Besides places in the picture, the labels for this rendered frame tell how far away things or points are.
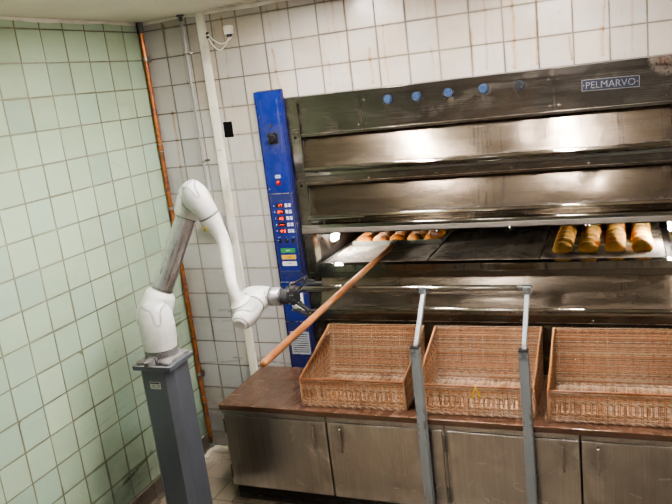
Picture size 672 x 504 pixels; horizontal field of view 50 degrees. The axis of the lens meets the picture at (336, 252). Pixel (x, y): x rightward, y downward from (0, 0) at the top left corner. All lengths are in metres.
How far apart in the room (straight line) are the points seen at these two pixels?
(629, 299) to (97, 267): 2.63
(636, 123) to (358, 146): 1.33
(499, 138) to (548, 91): 0.31
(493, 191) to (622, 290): 0.77
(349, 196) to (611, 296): 1.40
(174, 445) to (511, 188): 2.02
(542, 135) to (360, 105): 0.92
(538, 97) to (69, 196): 2.29
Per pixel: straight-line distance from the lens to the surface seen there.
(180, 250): 3.51
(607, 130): 3.53
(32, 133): 3.59
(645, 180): 3.57
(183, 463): 3.57
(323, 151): 3.83
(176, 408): 3.46
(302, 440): 3.78
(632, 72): 3.53
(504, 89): 3.57
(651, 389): 3.73
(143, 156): 4.19
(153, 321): 3.35
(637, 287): 3.69
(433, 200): 3.68
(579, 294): 3.70
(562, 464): 3.44
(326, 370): 3.99
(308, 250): 3.98
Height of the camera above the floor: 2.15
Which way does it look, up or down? 13 degrees down
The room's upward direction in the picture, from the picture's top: 7 degrees counter-clockwise
